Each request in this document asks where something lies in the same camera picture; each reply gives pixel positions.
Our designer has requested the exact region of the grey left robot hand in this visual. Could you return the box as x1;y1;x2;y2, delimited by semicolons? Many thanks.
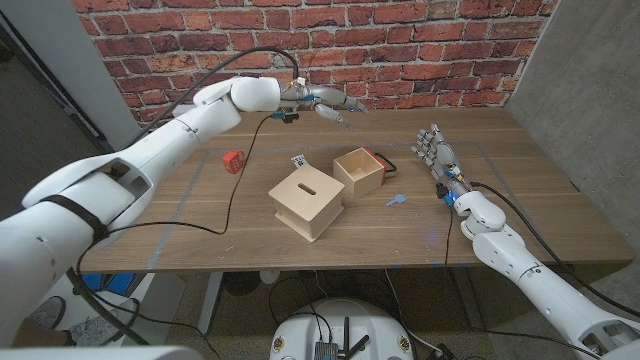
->
279;78;369;131

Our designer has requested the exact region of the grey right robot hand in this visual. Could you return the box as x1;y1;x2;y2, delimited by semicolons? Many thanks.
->
410;123;472;207

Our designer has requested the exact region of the wooden drawer with red front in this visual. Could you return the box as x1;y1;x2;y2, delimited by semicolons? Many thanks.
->
332;146;399;202

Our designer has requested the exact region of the wooden box with slot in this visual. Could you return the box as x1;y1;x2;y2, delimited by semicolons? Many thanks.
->
267;164;347;244

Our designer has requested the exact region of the white robot base with antennas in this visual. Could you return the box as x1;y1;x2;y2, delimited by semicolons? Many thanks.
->
269;298;415;360

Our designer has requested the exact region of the red lock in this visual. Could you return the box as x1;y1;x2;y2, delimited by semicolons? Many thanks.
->
222;149;246;175

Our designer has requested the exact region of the white table leg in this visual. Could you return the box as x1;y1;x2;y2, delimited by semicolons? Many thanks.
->
452;267;485;333
196;271;225;337

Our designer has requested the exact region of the black power adapter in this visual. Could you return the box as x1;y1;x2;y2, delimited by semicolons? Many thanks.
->
432;342;459;360

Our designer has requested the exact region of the black round floor device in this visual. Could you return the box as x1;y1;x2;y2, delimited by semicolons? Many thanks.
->
222;271;261;297

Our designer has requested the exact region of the grey sneaker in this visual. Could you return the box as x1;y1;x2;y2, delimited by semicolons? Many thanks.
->
28;295;67;330
67;298;140;347

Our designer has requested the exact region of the white robot chest shell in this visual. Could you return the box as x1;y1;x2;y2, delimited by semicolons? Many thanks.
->
0;344;205;360

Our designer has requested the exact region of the person's bare leg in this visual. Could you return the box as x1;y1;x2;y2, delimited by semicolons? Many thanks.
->
12;318;69;349

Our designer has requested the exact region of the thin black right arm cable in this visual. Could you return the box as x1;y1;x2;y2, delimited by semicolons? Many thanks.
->
442;207;454;269

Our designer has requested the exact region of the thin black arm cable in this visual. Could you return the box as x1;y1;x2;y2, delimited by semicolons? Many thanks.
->
74;114;275;351
442;207;454;269

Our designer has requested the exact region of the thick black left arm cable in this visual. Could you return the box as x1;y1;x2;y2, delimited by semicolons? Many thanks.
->
64;46;301;347

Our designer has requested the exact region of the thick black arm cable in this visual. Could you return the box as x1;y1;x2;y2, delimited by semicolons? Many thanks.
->
469;181;640;319
64;46;301;347

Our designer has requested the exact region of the printed brick wall backdrop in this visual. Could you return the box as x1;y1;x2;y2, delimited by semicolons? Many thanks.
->
71;0;562;132

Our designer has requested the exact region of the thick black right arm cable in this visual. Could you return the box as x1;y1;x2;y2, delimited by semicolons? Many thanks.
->
469;181;640;319

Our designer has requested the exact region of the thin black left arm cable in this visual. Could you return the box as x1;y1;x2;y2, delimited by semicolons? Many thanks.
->
74;114;275;351

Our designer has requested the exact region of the black floor cable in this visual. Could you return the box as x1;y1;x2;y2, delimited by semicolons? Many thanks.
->
267;272;331;351

